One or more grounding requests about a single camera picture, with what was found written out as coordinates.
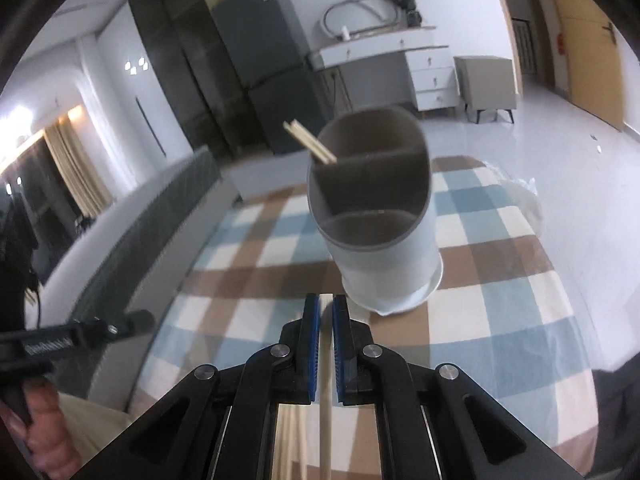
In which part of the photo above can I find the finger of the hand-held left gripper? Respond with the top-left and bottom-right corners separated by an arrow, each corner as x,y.
107,309 -> 156,339

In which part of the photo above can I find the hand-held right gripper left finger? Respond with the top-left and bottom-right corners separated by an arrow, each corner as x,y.
70,294 -> 321,480

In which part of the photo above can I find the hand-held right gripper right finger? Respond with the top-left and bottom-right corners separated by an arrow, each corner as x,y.
332,294 -> 583,480

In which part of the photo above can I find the pale wooden chopstick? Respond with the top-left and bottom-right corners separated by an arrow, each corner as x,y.
283,121 -> 333,166
291,119 -> 339,163
318,294 -> 335,480

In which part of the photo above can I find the bundle of wooden chopsticks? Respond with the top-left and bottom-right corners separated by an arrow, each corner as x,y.
274,404 -> 307,480

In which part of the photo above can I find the white oval utensil holder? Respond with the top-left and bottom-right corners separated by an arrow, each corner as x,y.
306,106 -> 445,317

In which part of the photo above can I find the person's left hand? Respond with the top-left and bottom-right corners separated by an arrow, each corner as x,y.
0,379 -> 82,480

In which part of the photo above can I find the beige cloth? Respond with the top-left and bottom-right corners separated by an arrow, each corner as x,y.
57,392 -> 136,466

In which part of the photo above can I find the beige curtain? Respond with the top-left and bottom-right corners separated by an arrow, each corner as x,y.
44,119 -> 113,221

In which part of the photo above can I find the checked tablecloth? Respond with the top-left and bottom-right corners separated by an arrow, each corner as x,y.
132,155 -> 601,480

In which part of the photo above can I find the white wardrobe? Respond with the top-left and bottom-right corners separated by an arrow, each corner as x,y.
77,5 -> 196,201

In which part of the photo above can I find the white plastic bag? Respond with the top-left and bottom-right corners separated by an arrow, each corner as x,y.
482,159 -> 543,236

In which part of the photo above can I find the dark glass cabinet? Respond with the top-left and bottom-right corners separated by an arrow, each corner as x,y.
127,0 -> 251,158

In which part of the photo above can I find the dark grey refrigerator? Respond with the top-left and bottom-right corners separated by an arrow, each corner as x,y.
210,0 -> 328,156

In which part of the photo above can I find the grey nightstand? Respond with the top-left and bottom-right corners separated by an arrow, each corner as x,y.
454,55 -> 518,125

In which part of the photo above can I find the white dressing table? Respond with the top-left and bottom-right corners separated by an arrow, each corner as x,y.
306,25 -> 461,116

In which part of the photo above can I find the oval mirror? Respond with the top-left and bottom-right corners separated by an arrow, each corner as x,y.
322,0 -> 405,41

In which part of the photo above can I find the black stair railing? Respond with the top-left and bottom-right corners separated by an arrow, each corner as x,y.
512,17 -> 538,77

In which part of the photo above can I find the wooden door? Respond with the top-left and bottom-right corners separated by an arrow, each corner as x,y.
542,0 -> 626,131

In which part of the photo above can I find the light grey bed frame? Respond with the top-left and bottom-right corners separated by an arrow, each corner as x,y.
87,175 -> 241,413

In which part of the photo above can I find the wooden door frame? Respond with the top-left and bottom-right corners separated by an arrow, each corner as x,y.
486,0 -> 556,98

